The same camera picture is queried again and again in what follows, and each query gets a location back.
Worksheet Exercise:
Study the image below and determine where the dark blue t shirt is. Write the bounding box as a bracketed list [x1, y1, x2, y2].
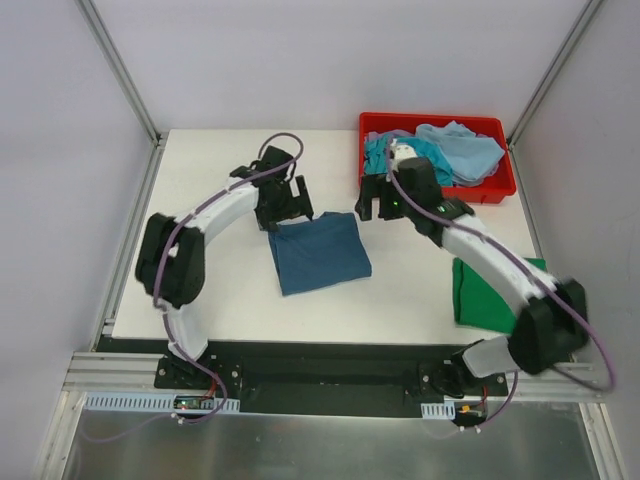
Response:
[268, 212, 372, 296]

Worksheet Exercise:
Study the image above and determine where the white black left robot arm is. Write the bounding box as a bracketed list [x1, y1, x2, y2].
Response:
[134, 145, 314, 389]

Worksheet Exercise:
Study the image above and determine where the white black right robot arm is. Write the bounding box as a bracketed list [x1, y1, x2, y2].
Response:
[355, 157, 589, 399]

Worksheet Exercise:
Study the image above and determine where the teal crumpled t shirt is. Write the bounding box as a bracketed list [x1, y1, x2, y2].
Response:
[363, 136, 453, 187]

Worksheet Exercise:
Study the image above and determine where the lavender crumpled t shirt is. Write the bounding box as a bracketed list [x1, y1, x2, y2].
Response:
[364, 129, 414, 142]

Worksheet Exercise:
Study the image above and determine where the light blue crumpled t shirt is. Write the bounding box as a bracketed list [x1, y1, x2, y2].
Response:
[415, 121, 505, 187]

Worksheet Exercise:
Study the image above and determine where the red plastic bin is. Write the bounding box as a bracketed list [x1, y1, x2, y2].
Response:
[358, 112, 516, 204]

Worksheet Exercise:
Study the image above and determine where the folded green t shirt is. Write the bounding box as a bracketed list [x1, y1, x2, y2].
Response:
[452, 257, 516, 335]

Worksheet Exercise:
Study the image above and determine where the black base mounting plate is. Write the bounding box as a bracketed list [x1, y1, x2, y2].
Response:
[97, 337, 529, 419]

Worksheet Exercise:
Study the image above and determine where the left slotted cable duct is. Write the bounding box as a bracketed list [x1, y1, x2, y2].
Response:
[84, 392, 240, 415]

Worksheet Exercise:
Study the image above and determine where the slotted cable duct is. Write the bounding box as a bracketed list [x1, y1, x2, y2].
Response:
[420, 401, 456, 421]
[84, 392, 240, 415]

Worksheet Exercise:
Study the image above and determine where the horizontal aluminium rail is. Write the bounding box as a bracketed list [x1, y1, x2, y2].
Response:
[62, 352, 605, 403]

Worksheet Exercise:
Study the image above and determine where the right slotted cable duct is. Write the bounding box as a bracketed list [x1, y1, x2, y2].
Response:
[420, 401, 456, 421]

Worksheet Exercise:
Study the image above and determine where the right aluminium frame post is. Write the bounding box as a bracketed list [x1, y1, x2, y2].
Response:
[507, 0, 607, 148]

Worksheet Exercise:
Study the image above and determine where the aluminium frame post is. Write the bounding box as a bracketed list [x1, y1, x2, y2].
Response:
[507, 0, 607, 148]
[74, 0, 162, 145]

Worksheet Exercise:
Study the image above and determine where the left aluminium frame post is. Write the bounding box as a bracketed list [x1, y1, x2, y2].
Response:
[74, 0, 162, 145]

